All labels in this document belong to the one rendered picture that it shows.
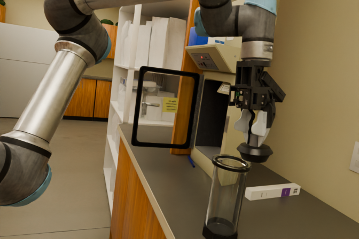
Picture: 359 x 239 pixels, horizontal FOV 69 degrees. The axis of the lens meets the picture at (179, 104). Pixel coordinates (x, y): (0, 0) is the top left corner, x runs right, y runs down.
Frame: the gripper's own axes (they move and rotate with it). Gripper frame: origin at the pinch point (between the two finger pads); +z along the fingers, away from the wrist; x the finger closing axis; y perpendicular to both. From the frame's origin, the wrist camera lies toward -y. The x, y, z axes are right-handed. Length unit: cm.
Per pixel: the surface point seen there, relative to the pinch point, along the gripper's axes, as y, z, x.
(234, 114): -25.1, -1.4, -29.4
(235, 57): -22.6, -23.9, -28.6
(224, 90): -28.8, -10.3, -39.3
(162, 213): 11.9, 27.8, -24.1
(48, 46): -42, -66, -530
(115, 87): -66, -1, -251
